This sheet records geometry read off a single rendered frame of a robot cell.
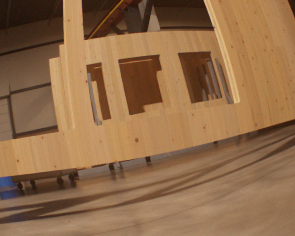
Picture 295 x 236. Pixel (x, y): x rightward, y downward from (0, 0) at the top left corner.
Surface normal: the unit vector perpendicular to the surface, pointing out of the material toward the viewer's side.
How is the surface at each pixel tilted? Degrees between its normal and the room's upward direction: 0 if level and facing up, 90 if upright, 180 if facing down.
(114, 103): 90
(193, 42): 90
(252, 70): 90
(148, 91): 90
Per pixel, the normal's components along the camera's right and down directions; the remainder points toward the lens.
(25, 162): 0.35, -0.14
